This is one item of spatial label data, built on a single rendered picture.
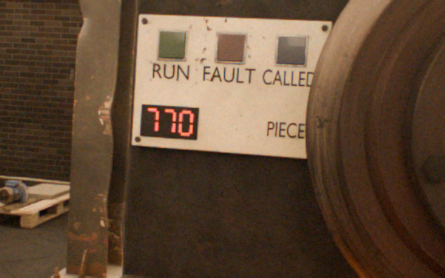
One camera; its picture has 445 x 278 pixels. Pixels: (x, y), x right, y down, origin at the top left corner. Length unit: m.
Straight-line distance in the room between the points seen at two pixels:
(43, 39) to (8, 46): 0.50
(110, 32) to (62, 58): 4.07
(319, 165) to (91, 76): 2.86
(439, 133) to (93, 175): 2.99
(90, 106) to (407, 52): 2.92
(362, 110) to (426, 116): 0.08
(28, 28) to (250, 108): 7.01
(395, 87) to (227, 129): 0.26
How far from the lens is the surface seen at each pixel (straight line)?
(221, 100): 0.73
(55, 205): 5.39
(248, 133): 0.73
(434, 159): 0.51
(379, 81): 0.57
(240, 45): 0.73
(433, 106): 0.52
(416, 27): 0.57
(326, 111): 0.59
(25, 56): 7.66
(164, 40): 0.75
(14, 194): 5.11
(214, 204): 0.77
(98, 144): 3.37
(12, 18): 7.81
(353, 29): 0.60
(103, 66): 3.36
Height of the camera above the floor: 1.12
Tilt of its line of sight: 3 degrees down
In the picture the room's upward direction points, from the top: 4 degrees clockwise
